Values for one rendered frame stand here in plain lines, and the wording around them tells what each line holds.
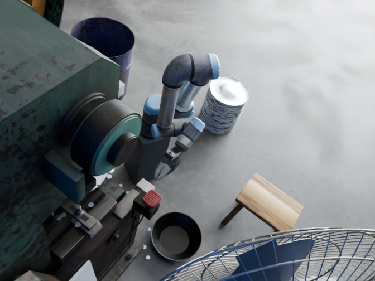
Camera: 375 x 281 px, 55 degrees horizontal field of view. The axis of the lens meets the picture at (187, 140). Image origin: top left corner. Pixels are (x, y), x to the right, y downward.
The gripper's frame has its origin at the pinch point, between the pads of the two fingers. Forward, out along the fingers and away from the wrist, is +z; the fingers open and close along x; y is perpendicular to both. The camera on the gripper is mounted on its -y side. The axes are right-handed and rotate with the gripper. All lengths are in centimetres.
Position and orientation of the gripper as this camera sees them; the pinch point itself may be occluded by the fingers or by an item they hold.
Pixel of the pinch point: (156, 178)
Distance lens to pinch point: 174.3
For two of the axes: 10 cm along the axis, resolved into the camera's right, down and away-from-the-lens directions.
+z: -5.9, 8.0, -1.3
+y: 1.0, 2.3, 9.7
